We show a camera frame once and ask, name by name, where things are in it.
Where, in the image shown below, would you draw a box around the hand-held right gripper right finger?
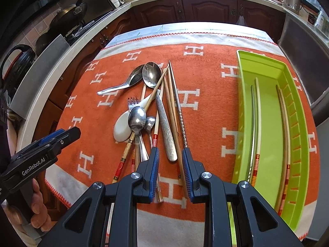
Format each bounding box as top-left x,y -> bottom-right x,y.
181,148 -> 304,247

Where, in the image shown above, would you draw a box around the black pot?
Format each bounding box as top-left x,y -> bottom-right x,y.
35,32 -> 56,55

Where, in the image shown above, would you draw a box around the large steel spoon textured handle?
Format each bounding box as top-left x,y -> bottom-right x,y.
142,62 -> 178,162

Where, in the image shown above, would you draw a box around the green plastic tray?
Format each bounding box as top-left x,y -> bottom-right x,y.
231,49 -> 310,231

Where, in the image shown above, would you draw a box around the black kettle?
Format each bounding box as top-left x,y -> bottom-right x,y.
0,44 -> 36,89

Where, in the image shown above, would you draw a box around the gas cooktop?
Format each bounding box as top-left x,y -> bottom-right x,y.
63,18 -> 103,44

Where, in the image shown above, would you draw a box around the steel soup spoon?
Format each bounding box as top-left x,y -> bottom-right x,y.
97,64 -> 146,96

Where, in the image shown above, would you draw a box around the dark wooden chopstick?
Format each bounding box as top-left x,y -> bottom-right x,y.
166,72 -> 189,199

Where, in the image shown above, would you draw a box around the small steel spoon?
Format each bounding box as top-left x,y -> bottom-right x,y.
143,117 -> 157,150

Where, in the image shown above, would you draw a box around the black frying pan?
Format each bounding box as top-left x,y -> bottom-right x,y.
49,0 -> 89,31

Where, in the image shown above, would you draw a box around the glass jar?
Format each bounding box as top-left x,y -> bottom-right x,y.
314,5 -> 329,31

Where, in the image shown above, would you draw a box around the stainless steel appliance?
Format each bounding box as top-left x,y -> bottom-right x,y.
278,13 -> 329,106

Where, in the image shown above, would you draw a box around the pile of wooden chopsticks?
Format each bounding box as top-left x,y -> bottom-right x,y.
112,65 -> 170,184

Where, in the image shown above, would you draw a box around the orange printed blanket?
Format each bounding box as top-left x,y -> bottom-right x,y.
44,24 -> 319,247

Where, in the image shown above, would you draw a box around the steel fork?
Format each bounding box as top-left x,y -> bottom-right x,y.
127,97 -> 149,161

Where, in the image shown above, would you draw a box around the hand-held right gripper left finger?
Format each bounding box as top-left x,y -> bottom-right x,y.
37,147 -> 160,247

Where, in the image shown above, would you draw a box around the white ceramic spoon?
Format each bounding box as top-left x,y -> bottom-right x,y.
113,90 -> 161,142

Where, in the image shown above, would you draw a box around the chopsticks in tray right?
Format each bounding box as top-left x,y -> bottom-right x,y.
277,89 -> 292,215

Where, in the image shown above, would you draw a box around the brown wooden chopstick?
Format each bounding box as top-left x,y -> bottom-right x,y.
162,68 -> 183,186
276,84 -> 290,165

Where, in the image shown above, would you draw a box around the steel splash panel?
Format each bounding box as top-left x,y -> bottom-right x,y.
10,34 -> 71,120

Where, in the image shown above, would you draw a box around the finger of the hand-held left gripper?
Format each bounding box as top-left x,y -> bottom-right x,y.
47,127 -> 82,150
32,130 -> 68,148

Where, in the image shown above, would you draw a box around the person's left hand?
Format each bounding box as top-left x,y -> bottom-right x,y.
6,179 -> 52,237

